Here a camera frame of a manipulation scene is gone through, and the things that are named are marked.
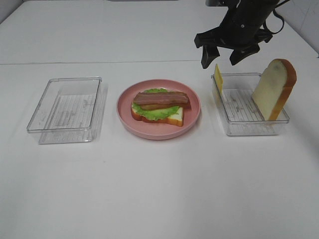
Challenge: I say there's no clear plastic tray right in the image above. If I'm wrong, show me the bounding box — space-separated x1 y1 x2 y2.
211 73 290 136

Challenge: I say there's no bread slice in right tray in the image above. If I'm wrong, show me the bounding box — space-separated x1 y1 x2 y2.
252 59 297 121

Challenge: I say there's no pink round plate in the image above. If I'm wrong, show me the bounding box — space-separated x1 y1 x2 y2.
117 79 201 140

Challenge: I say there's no clear plastic tray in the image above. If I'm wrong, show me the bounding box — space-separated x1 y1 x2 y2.
211 73 290 136
26 77 105 144

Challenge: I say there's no green lettuce leaf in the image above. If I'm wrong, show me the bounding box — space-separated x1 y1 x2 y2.
132 88 184 122

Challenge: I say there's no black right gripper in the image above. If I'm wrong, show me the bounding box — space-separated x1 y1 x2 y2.
194 0 278 69

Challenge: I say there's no yellow cheese slice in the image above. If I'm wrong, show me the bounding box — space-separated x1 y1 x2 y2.
214 64 223 94

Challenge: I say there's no brown bacon strip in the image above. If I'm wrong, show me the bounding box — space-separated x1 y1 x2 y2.
139 101 191 110

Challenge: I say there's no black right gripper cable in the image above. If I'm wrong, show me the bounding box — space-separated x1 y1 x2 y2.
259 0 291 35

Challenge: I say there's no clear plastic tray left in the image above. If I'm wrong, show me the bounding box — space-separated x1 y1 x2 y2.
26 77 105 144

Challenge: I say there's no bread slice from tray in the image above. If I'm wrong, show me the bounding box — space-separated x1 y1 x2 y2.
131 87 186 127

